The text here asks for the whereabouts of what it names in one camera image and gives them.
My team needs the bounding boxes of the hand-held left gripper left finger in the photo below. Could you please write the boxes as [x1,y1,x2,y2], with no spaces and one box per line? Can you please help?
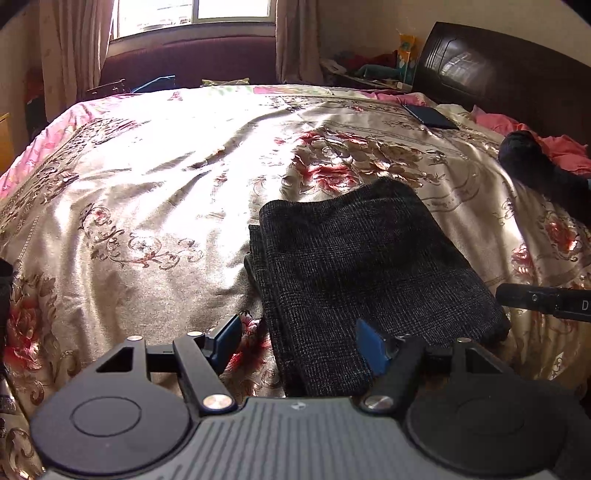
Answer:
[95,314,244,414]

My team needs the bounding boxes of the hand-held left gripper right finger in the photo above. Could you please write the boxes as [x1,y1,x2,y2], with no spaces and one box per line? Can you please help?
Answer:
[355,318,514,414]

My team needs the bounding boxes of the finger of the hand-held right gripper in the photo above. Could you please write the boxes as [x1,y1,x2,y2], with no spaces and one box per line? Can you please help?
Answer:
[495,282,561,312]

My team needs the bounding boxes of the dark plaid pants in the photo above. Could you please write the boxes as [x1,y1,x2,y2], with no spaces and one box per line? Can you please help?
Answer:
[244,178,511,398]

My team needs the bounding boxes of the black cloth bundle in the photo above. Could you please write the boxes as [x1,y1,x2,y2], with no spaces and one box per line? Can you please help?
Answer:
[498,130,591,209]

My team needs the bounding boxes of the floral satin bedspread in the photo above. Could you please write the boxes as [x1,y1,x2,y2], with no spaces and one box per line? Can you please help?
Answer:
[0,83,591,480]

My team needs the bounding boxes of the pink cloth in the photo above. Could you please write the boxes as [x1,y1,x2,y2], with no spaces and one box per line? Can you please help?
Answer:
[475,106,591,178]

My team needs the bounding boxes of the dark smartphone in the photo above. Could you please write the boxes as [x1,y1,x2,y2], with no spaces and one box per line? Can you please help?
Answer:
[401,104,461,130]

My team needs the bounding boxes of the dark wooden headboard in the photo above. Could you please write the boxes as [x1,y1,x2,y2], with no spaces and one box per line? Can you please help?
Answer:
[413,21,591,140]

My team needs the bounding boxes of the yellow and teal box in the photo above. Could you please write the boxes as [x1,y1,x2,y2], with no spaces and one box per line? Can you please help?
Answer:
[394,34,419,86]

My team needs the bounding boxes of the cluttered nightstand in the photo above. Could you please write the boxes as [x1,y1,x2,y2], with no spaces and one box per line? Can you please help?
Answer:
[321,51,414,91]

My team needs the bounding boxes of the maroon window bench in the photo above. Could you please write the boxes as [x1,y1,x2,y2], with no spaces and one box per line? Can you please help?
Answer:
[99,36,279,93]

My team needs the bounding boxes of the beige curtain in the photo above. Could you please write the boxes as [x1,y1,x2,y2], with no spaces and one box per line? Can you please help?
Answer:
[39,0,116,121]
[274,0,325,86]

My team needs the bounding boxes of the window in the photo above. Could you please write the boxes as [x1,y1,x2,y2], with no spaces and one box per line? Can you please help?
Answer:
[111,0,278,40]

